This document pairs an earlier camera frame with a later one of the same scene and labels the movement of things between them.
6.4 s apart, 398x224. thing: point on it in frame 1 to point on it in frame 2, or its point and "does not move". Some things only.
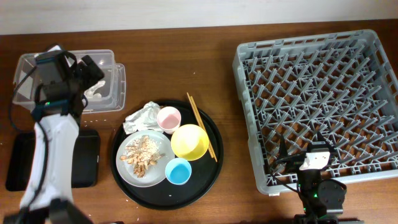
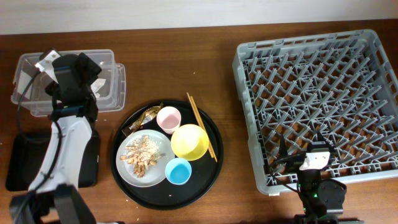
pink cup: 169,119 does not move
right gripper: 294,162 does not move
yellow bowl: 189,142 does not move
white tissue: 144,119 to 96,86
